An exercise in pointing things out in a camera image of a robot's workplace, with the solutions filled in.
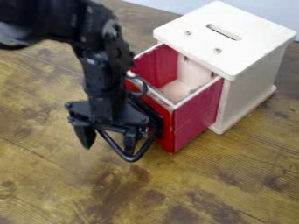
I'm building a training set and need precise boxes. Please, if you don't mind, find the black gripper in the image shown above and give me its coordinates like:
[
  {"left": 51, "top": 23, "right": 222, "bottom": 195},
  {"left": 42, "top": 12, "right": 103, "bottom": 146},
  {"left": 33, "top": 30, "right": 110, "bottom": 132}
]
[{"left": 65, "top": 55, "right": 139, "bottom": 157}]

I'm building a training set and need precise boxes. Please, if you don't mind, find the black metal drawer handle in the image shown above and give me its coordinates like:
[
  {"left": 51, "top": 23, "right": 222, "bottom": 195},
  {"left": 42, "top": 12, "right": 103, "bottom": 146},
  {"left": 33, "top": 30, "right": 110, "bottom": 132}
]
[{"left": 94, "top": 101, "right": 165, "bottom": 164}]

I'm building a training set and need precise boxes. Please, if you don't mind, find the red wooden drawer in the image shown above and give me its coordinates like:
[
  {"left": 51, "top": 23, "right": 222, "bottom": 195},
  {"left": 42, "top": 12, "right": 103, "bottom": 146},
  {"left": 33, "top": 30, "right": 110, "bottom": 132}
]
[{"left": 125, "top": 44, "right": 224, "bottom": 154}]

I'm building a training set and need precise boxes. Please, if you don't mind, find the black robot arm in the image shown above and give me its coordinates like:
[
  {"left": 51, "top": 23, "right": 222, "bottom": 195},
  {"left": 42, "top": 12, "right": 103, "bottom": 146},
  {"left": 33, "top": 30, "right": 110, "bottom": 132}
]
[{"left": 0, "top": 0, "right": 153, "bottom": 162}]

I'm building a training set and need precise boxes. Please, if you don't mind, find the white wooden box cabinet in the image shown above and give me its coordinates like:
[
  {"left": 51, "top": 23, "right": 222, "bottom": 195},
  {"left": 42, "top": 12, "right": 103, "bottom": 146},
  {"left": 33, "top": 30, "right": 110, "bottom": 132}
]
[{"left": 153, "top": 1, "right": 296, "bottom": 134}]

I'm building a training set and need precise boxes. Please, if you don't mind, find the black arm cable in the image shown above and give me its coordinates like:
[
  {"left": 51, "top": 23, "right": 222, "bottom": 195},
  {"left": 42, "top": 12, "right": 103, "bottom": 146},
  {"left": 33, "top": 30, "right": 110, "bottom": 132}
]
[{"left": 125, "top": 74, "right": 149, "bottom": 100}]

